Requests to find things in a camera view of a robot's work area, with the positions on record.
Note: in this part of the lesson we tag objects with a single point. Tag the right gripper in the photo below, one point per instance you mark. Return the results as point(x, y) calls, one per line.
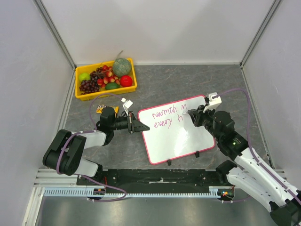
point(197, 116)

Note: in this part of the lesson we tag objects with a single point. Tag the green apple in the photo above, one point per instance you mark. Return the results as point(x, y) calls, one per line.
point(84, 77)

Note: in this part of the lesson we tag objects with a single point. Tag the green lime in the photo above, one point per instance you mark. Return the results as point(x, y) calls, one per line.
point(112, 85)

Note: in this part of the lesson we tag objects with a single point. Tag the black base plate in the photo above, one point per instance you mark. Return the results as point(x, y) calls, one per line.
point(122, 177)

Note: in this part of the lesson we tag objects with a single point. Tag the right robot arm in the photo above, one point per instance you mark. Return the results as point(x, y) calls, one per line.
point(247, 170)

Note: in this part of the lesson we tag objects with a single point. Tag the yellow snack packet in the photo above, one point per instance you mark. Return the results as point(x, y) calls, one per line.
point(100, 108)

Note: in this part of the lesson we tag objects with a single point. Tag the light blue cable duct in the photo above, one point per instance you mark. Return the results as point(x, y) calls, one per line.
point(94, 191)

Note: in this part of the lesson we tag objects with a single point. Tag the green netted melon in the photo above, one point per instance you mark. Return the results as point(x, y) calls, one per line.
point(121, 67)

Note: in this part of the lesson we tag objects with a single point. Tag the dark purple grape bunch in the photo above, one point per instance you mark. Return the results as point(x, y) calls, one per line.
point(88, 86)

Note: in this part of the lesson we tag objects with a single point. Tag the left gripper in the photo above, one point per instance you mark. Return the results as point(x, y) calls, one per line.
point(135, 125)

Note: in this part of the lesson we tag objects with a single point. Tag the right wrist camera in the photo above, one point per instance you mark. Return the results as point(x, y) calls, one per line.
point(212, 102)

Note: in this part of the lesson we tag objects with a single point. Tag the yellow plastic bin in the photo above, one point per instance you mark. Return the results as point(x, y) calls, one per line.
point(91, 69)

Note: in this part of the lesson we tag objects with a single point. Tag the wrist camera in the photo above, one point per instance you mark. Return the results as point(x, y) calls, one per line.
point(212, 102)
point(126, 104)

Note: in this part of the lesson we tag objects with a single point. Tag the red apple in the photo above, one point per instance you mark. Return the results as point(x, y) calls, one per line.
point(126, 81)

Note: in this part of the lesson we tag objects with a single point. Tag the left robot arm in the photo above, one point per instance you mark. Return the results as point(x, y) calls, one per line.
point(65, 152)

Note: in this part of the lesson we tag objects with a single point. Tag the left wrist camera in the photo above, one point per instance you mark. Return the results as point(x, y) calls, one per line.
point(126, 104)

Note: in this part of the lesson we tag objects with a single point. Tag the pink framed whiteboard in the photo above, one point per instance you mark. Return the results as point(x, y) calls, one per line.
point(172, 134)

